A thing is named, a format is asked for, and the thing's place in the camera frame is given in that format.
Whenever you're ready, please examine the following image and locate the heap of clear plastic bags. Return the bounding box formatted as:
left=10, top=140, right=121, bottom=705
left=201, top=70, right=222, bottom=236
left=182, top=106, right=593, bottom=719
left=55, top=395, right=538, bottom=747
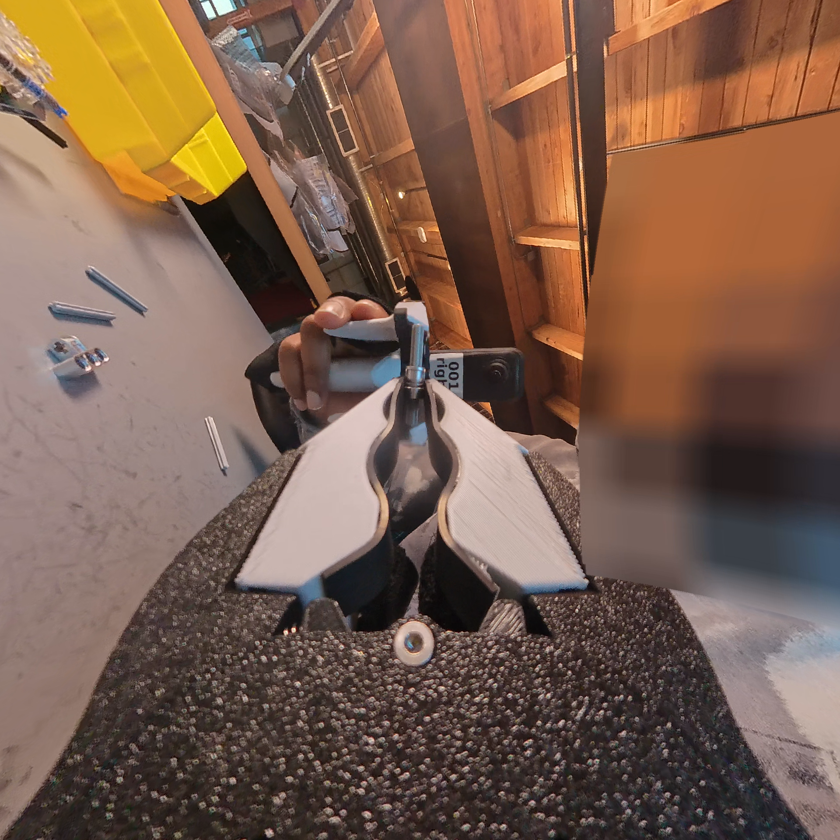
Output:
left=209, top=26, right=357, bottom=258

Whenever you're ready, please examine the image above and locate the grey twin axle assembly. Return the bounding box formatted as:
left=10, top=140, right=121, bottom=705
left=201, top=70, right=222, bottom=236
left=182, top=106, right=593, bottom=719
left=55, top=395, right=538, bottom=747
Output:
left=402, top=323, right=429, bottom=429

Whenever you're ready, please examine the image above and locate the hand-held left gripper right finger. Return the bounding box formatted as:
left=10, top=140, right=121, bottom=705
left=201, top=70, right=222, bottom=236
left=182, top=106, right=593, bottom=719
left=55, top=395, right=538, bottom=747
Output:
left=423, top=381, right=589, bottom=636

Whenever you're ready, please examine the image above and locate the grey desk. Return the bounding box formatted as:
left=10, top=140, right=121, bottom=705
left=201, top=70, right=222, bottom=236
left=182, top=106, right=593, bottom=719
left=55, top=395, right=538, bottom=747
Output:
left=0, top=112, right=284, bottom=821

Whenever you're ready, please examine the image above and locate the grey three-hole pin connector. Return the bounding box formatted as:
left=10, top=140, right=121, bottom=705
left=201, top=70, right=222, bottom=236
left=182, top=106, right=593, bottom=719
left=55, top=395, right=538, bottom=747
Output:
left=47, top=335, right=110, bottom=382

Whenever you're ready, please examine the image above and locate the yellow plastic parts bin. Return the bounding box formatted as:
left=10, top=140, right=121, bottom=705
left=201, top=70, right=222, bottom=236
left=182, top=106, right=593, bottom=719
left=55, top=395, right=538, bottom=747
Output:
left=167, top=115, right=249, bottom=206
left=0, top=0, right=217, bottom=199

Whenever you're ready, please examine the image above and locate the grey toy axle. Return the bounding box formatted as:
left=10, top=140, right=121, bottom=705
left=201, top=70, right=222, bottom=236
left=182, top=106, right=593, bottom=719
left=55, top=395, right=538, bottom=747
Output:
left=84, top=265, right=149, bottom=315
left=204, top=416, right=231, bottom=473
left=49, top=301, right=118, bottom=323

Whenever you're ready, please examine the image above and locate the metal ventilation duct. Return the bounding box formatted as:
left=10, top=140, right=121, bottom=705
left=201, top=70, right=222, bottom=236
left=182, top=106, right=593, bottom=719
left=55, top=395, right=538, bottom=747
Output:
left=307, top=52, right=403, bottom=299

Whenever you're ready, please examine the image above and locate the long wooden rail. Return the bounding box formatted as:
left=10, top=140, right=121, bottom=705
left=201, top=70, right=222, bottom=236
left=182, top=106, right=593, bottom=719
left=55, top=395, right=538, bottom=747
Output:
left=159, top=0, right=333, bottom=304

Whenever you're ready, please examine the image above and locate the partly built toy model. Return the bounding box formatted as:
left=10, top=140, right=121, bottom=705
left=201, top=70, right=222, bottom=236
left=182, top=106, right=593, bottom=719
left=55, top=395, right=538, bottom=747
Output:
left=0, top=12, right=70, bottom=149

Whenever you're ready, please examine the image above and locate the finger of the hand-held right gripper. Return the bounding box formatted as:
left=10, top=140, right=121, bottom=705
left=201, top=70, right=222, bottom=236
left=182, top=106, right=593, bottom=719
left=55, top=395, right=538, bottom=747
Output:
left=394, top=302, right=432, bottom=370

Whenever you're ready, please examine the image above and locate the person's right hand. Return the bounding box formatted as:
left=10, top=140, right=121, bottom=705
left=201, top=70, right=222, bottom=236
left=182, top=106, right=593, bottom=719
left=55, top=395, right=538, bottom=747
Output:
left=277, top=297, right=371, bottom=412

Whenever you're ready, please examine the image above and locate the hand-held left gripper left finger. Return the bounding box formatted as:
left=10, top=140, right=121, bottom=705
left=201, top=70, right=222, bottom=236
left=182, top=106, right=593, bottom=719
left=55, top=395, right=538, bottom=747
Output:
left=234, top=379, right=421, bottom=632

